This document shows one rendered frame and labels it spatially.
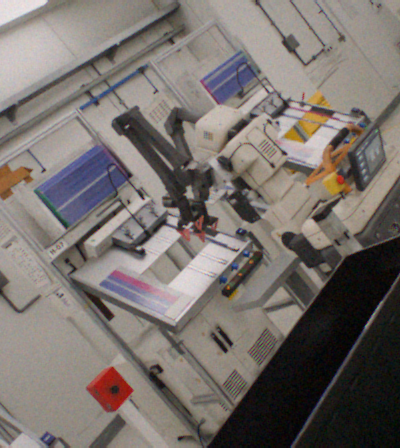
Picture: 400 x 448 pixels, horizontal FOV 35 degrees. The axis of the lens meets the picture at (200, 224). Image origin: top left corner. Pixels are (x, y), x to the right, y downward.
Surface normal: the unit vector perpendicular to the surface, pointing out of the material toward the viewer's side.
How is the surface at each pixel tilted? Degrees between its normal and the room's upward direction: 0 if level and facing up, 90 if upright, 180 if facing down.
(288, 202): 82
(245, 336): 90
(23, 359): 90
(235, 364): 90
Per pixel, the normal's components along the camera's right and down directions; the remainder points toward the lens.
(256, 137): 0.47, -0.44
